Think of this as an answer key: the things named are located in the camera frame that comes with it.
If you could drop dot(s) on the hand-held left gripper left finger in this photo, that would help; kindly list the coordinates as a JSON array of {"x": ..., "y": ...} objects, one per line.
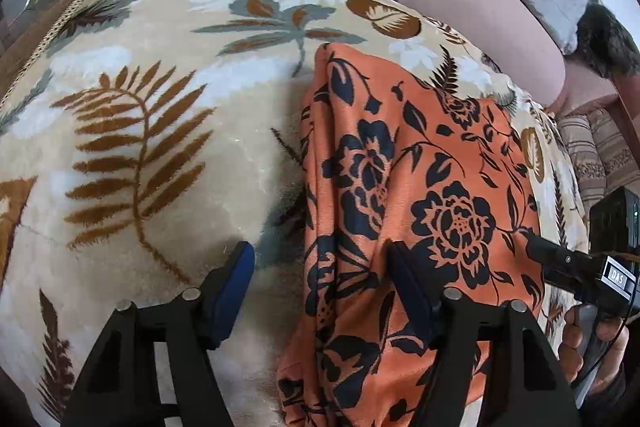
[{"x": 235, "y": 287}]

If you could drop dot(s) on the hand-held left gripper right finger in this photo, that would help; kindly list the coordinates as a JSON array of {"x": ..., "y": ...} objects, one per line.
[{"x": 412, "y": 294}]

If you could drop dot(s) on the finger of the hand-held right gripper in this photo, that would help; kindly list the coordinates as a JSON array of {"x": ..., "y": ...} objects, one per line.
[{"x": 555, "y": 254}]

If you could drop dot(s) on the orange floral garment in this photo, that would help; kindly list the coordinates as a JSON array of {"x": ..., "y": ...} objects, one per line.
[{"x": 400, "y": 187}]

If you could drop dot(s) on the person's right hand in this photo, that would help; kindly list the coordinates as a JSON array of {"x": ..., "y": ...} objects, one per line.
[{"x": 612, "y": 334}]

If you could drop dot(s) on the beige striped cushion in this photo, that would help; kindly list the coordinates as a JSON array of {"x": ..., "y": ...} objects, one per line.
[{"x": 600, "y": 147}]

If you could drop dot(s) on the dark furry cloth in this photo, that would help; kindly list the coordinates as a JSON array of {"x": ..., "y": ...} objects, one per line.
[{"x": 610, "y": 39}]

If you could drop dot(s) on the beige leaf-print blanket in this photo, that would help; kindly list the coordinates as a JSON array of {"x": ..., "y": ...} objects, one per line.
[{"x": 150, "y": 57}]

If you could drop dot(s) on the pink brown sofa backrest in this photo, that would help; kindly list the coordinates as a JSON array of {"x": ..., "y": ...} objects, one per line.
[{"x": 475, "y": 7}]

